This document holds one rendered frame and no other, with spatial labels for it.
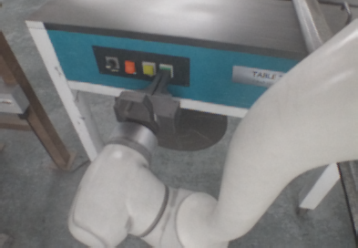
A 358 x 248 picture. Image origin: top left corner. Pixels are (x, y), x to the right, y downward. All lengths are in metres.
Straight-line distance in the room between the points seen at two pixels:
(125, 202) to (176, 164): 0.83
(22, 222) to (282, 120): 1.21
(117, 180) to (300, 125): 0.32
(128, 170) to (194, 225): 0.13
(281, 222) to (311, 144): 1.02
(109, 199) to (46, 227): 0.84
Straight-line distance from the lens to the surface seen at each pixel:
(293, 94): 0.17
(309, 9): 0.72
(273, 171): 0.21
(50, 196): 1.30
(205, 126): 1.05
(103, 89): 0.82
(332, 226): 1.25
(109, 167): 0.45
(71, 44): 0.76
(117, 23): 0.68
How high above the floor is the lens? 1.06
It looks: 47 degrees down
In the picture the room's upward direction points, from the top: 2 degrees counter-clockwise
